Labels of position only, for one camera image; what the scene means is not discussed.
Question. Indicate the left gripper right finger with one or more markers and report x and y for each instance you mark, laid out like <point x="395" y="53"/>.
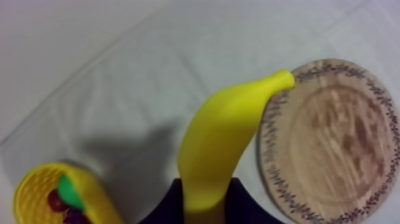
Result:
<point x="245" y="206"/>

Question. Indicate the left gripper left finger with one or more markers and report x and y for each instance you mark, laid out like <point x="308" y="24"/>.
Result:
<point x="168" y="208"/>

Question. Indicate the yellow toy banana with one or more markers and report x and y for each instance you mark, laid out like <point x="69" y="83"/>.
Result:
<point x="215" y="140"/>

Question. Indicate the yellow plastic basket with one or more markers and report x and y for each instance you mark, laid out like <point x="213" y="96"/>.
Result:
<point x="93" y="194"/>

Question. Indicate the round wooden board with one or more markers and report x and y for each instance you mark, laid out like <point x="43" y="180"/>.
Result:
<point x="331" y="140"/>

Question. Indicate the purple toy grapes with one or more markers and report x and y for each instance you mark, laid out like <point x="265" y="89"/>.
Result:
<point x="75" y="217"/>

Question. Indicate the green toy pear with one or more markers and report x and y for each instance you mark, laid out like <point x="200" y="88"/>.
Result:
<point x="69" y="194"/>

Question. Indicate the small red fruit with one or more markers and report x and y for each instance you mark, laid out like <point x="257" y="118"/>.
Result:
<point x="56" y="201"/>

